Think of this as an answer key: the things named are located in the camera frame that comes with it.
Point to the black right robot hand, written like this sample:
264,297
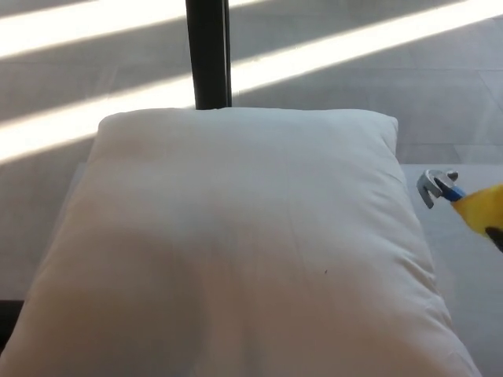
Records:
497,237

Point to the claw hammer blue neck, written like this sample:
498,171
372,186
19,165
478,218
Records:
430,184

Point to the white pillow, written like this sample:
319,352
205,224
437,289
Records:
236,243

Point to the black vertical post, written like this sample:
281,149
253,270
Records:
208,51

